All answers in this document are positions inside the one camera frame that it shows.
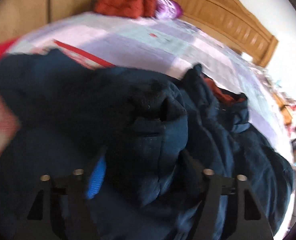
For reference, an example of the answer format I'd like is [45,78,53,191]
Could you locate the tan upholstered sofa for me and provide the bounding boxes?
[0,0,101,45]

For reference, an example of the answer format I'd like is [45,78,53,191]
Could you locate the shiny purple bag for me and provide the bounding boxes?
[155,0,183,20]

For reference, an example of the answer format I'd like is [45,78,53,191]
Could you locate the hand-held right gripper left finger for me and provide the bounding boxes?
[15,154,107,240]

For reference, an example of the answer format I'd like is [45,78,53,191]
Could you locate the rust red garment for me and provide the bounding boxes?
[94,0,162,19]

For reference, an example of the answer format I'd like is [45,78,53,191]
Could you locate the wooden headboard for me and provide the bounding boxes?
[135,0,280,68]

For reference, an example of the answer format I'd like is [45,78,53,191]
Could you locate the navy jacket with orange lining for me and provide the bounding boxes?
[0,49,296,240]

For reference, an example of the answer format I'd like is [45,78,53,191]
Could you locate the purple patchwork bedspread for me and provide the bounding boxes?
[6,11,295,160]

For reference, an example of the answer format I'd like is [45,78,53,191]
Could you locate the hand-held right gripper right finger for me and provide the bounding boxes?
[179,149,275,240]

